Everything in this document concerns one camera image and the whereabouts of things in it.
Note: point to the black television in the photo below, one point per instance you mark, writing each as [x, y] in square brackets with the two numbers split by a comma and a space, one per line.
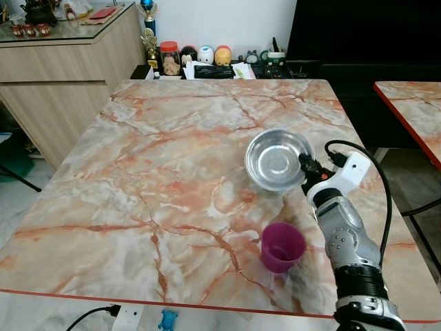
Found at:
[365, 27]

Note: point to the marble table with red edge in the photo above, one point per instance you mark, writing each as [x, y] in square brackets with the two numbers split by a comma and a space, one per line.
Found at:
[417, 114]

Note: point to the stainless steel bowl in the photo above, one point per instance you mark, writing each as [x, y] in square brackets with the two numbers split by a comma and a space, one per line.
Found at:
[275, 162]

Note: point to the purple plastic cup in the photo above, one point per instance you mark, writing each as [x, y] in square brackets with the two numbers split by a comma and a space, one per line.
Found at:
[282, 252]

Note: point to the small grey figurine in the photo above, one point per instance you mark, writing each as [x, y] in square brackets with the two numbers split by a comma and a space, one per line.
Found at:
[251, 57]

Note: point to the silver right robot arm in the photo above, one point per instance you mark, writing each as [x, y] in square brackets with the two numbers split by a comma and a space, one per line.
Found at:
[348, 238]

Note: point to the red flat booklet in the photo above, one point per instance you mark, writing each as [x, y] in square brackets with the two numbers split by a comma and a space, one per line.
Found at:
[103, 13]

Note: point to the black teapot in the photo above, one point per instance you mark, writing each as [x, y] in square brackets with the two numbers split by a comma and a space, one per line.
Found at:
[39, 12]

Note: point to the white power strip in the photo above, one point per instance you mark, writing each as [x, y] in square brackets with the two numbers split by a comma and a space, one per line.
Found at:
[129, 318]

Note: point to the green bin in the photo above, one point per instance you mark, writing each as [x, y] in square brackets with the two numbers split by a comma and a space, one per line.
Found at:
[15, 162]

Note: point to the white round figurine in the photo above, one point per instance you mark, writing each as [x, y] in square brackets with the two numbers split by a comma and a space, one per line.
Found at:
[206, 54]

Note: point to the small blue toy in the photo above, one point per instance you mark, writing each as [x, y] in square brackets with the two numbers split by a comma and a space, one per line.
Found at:
[168, 321]

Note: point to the small red ornaments row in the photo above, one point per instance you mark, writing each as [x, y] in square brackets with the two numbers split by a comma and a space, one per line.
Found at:
[29, 30]

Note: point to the blue trophy cup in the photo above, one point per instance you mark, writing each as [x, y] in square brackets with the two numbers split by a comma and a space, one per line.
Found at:
[147, 10]

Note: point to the yellow orange round figurine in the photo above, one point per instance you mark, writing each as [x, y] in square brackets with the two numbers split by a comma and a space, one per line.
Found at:
[222, 56]

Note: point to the light wooden sideboard cabinet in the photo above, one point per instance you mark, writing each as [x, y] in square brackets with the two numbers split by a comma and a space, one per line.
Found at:
[55, 83]

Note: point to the black round figurine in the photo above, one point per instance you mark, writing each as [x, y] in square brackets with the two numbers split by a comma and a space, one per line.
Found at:
[189, 54]

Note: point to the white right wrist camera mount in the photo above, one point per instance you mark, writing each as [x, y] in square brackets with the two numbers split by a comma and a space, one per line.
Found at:
[348, 172]

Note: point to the small gold trophy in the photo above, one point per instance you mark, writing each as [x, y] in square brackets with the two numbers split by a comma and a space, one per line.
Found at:
[151, 48]

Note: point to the red lid snack jar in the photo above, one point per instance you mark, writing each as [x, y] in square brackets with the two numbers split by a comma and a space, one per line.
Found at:
[169, 61]

